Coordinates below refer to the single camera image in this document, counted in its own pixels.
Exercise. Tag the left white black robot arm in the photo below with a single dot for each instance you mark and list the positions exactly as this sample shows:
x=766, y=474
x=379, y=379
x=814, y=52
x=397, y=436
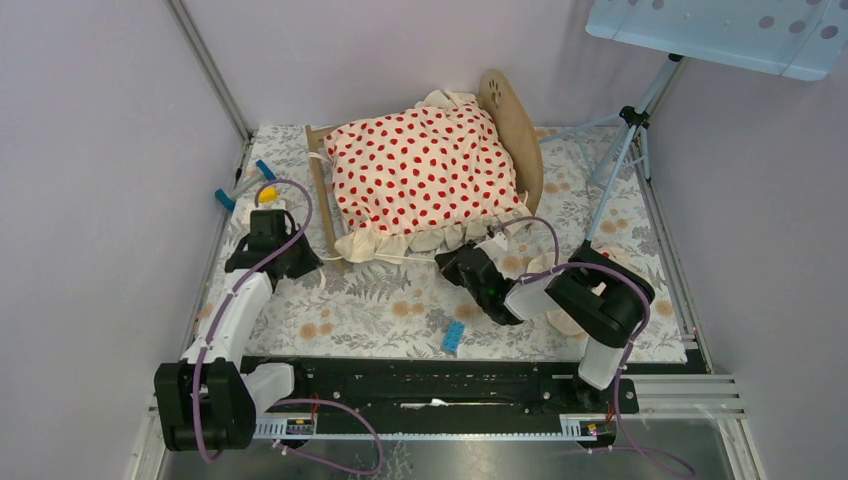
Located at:
x=205, y=402

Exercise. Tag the beige wooden toy block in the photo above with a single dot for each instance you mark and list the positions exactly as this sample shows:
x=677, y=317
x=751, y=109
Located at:
x=249, y=210

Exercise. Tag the yellow toy block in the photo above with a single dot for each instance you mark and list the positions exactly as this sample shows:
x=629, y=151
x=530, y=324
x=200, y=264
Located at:
x=267, y=195

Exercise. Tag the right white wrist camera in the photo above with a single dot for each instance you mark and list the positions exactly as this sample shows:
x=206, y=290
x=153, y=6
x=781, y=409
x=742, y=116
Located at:
x=495, y=245

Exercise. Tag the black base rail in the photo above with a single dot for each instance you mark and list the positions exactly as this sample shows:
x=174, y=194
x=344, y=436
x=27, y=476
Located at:
x=455, y=399

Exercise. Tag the blue toy brick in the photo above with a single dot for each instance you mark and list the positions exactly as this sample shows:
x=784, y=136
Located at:
x=452, y=338

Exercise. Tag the light blue perforated tray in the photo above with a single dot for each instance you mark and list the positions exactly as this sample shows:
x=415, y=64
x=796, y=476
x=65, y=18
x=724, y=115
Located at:
x=798, y=39

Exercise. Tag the small strawberry print pillow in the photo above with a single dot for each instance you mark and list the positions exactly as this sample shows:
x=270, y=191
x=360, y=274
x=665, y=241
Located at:
x=562, y=321

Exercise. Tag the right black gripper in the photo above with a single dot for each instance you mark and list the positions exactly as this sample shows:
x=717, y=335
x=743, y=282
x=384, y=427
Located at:
x=448, y=262

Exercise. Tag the large strawberry print cushion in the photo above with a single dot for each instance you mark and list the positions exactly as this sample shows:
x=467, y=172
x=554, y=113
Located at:
x=434, y=175

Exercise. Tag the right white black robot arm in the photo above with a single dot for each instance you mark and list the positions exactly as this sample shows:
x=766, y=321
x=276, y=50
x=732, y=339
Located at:
x=608, y=301

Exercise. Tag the floral table mat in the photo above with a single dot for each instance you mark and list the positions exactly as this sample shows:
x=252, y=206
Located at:
x=382, y=310

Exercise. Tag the grey tripod stand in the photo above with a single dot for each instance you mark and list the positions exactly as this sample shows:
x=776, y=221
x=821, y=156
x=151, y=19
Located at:
x=629, y=148

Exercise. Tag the wooden pet bed frame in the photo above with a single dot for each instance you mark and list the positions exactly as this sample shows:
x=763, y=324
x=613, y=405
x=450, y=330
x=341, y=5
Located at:
x=515, y=131

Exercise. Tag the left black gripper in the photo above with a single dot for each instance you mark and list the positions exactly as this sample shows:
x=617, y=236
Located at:
x=310, y=261

